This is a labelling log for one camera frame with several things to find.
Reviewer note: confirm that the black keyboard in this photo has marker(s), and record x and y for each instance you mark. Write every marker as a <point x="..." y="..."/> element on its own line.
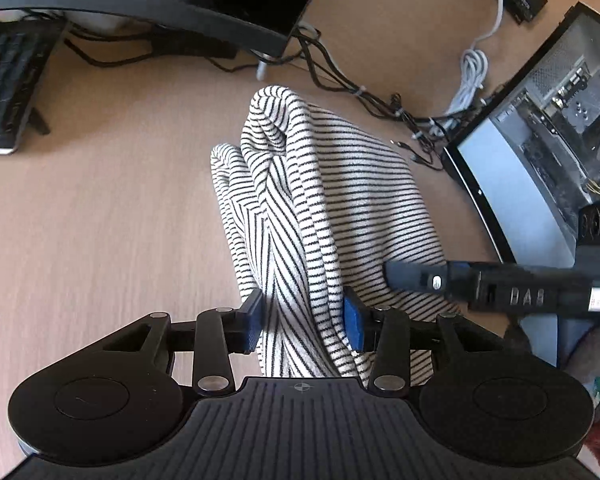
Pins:
<point x="5" y="90"/>

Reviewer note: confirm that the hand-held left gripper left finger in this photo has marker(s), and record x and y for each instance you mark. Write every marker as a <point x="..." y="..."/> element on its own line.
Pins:
<point x="254" y="320"/>

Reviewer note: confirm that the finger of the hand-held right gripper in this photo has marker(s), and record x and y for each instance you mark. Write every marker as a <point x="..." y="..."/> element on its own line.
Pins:
<point x="415" y="275"/>

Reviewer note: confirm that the black and white striped shirt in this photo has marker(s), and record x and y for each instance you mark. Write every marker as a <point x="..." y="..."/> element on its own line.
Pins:
<point x="340" y="170"/>

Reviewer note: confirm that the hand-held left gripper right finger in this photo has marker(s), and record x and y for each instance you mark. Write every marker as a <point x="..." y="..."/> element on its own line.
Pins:
<point x="355" y="322"/>

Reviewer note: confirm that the computer tower case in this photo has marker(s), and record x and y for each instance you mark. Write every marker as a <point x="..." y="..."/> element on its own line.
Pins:
<point x="520" y="185"/>

